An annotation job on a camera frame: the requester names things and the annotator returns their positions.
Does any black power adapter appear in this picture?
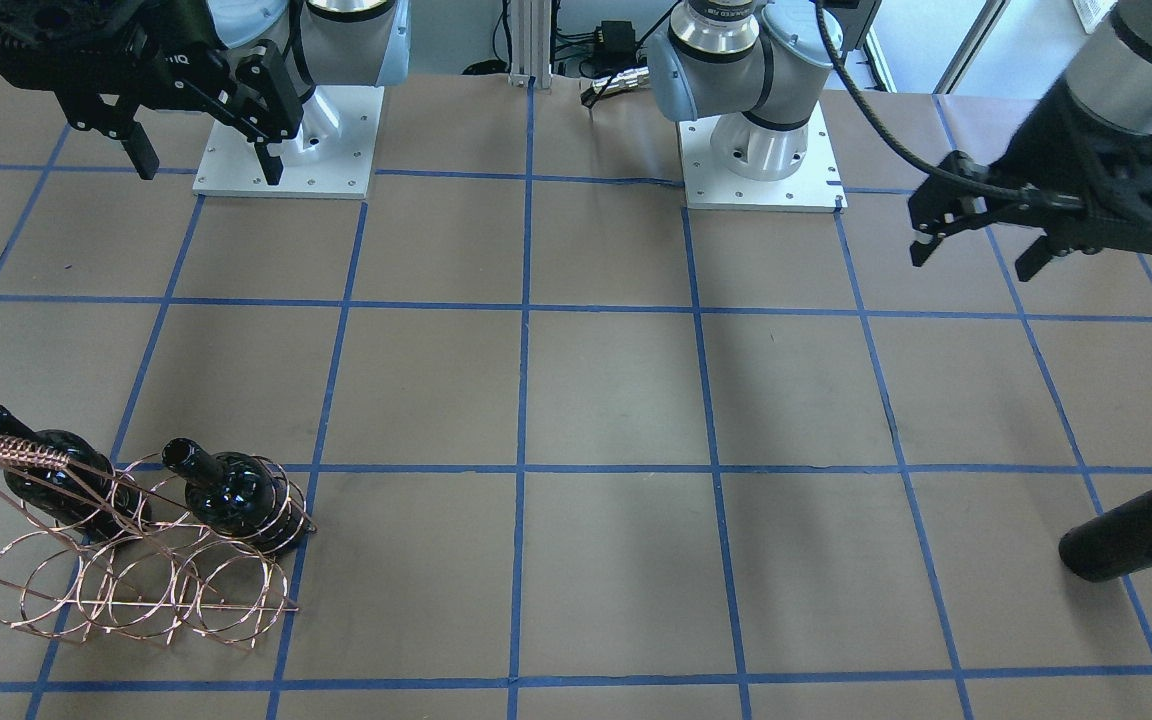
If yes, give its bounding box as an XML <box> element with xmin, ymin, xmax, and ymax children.
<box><xmin>591</xmin><ymin>18</ymin><xmax>637</xmax><ymax>68</ymax></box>

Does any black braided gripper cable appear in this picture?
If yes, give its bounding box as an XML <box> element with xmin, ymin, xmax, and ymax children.
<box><xmin>814</xmin><ymin>0</ymin><xmax>1082</xmax><ymax>206</ymax></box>

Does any dark wine bottle in basket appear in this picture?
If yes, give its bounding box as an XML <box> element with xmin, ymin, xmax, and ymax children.
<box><xmin>0</xmin><ymin>404</ymin><xmax>154</xmax><ymax>543</ymax></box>

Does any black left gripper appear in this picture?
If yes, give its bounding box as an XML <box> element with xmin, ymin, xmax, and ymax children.
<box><xmin>908</xmin><ymin>79</ymin><xmax>1152</xmax><ymax>283</ymax></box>

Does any aluminium frame post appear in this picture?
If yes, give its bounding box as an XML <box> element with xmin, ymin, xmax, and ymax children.
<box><xmin>506</xmin><ymin>0</ymin><xmax>558</xmax><ymax>92</ymax></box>

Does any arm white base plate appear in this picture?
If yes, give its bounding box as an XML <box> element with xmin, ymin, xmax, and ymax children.
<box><xmin>194</xmin><ymin>86</ymin><xmax>385</xmax><ymax>200</ymax></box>
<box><xmin>677</xmin><ymin>104</ymin><xmax>849</xmax><ymax>213</ymax></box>

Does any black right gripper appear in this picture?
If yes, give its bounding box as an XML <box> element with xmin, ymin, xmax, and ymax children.
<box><xmin>0</xmin><ymin>1</ymin><xmax>303</xmax><ymax>185</ymax></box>

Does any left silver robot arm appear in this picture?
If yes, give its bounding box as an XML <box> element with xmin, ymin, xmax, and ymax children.
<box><xmin>646</xmin><ymin>1</ymin><xmax>1152</xmax><ymax>281</ymax></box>

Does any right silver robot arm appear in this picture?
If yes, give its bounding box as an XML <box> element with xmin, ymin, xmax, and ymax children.
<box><xmin>0</xmin><ymin>1</ymin><xmax>411</xmax><ymax>188</ymax></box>

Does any dark wine bottle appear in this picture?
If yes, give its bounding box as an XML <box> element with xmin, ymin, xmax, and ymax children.
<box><xmin>1059</xmin><ymin>488</ymin><xmax>1152</xmax><ymax>582</ymax></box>
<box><xmin>0</xmin><ymin>404</ymin><xmax>154</xmax><ymax>543</ymax></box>

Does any copper wire wine basket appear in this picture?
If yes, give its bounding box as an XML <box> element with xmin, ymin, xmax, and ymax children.
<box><xmin>0</xmin><ymin>435</ymin><xmax>300</xmax><ymax>651</ymax></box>

